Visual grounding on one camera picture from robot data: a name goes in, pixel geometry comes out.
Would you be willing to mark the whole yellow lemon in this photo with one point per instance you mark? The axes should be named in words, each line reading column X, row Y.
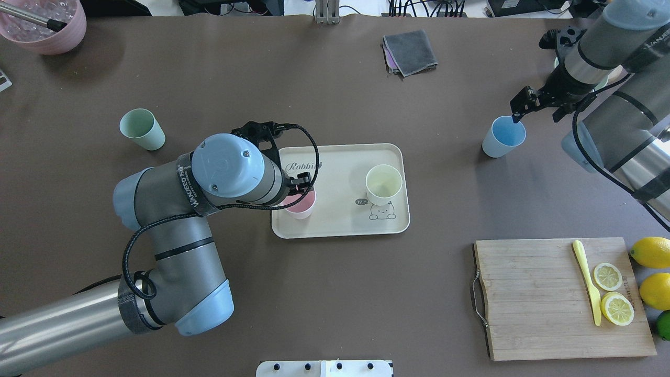
column 654, row 291
column 651, row 252

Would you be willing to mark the lemon half slice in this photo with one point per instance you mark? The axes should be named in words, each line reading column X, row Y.
column 607, row 276
column 617, row 309

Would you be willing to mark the aluminium frame post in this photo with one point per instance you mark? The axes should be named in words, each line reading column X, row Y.
column 327, row 12

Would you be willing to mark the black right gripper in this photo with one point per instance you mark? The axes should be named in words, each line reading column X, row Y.
column 561, row 85

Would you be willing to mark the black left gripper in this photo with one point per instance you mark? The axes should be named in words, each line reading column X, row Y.
column 302, row 184

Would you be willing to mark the blue plastic cup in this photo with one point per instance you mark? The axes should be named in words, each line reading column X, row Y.
column 503, row 136

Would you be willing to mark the cream rabbit tray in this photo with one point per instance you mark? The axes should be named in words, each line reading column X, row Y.
column 341, row 207

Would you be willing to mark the green plastic cup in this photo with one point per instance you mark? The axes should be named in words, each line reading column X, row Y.
column 142, row 128

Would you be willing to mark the cream plastic cup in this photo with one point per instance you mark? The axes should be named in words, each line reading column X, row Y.
column 383, row 182

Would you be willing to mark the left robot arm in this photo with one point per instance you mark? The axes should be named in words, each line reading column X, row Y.
column 170, row 271

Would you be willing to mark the green ceramic bowl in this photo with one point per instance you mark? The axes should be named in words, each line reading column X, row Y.
column 599, row 86

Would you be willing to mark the grey folded cloth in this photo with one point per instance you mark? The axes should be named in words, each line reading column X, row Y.
column 408, row 53

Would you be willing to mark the wooden cutting board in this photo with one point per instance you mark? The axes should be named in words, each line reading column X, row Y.
column 536, row 305

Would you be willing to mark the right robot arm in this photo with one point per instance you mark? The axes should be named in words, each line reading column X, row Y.
column 613, row 79

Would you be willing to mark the pink plastic cup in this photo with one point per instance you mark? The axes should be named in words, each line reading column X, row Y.
column 304, row 208

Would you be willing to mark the green lime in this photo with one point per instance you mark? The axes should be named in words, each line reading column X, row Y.
column 662, row 325

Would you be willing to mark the yellow plastic knife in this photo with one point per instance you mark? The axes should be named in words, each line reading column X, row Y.
column 593, row 293

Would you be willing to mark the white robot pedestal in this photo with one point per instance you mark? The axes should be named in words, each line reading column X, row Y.
column 326, row 368

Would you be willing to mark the metal muddler in bowl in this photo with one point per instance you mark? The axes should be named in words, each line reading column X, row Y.
column 48, row 23

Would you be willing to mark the pink bowl with ice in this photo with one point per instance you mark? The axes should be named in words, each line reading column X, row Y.
column 41, row 40

